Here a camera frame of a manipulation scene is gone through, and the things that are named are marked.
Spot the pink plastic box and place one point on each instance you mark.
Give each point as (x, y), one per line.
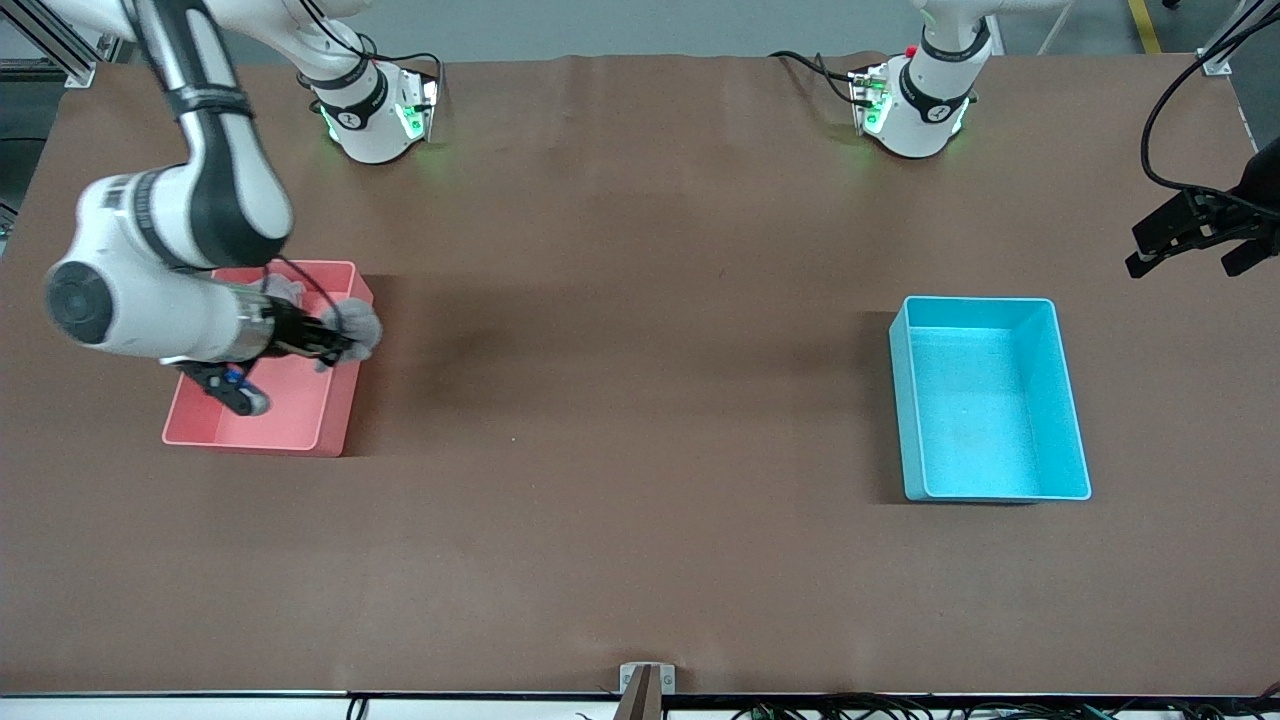
(290, 420)

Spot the metal table edge bracket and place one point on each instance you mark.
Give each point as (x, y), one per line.
(630, 678)

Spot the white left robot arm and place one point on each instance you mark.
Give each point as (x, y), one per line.
(925, 110)

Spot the brown table mat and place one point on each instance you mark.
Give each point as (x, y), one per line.
(640, 550)

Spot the blue plastic box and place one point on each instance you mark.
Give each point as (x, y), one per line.
(990, 420)

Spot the grey plush toy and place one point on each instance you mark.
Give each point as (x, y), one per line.
(285, 290)
(362, 322)

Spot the aluminium frame profile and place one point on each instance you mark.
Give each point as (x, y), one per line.
(60, 50)
(1225, 50)

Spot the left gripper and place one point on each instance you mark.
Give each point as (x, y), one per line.
(1262, 183)

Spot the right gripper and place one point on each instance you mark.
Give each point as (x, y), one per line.
(293, 335)

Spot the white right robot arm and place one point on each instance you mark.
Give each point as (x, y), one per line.
(220, 200)

